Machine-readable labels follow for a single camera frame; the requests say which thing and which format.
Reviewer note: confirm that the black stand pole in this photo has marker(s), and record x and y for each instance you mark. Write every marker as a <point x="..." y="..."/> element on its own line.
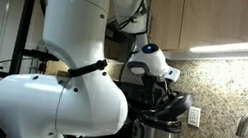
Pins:
<point x="23" y="28"/>

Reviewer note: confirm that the black stove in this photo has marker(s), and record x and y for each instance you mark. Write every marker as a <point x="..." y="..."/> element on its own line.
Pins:
<point x="133" y="96"/>

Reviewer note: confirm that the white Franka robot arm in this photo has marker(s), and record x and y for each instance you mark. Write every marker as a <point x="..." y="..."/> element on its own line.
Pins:
<point x="56" y="108"/>

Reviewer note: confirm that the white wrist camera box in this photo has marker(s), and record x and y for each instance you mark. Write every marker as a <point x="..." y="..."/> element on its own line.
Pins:
<point x="173" y="74"/>

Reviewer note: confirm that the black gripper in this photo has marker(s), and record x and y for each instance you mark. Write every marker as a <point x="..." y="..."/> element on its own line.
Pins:
<point x="149" y="83"/>

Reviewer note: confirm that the black rice cooker lid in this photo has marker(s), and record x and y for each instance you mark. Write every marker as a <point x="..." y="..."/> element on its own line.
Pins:
<point x="175" y="106"/>

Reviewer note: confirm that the light wood cabinet door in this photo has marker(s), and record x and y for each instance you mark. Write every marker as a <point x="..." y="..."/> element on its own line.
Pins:
<point x="233" y="19"/>
<point x="169" y="19"/>

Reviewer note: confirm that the under-cabinet light strip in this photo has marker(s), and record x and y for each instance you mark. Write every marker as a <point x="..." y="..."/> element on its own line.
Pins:
<point x="242" y="48"/>

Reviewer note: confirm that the white wall outlet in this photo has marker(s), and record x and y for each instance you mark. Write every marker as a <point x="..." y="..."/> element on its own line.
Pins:
<point x="194" y="116"/>

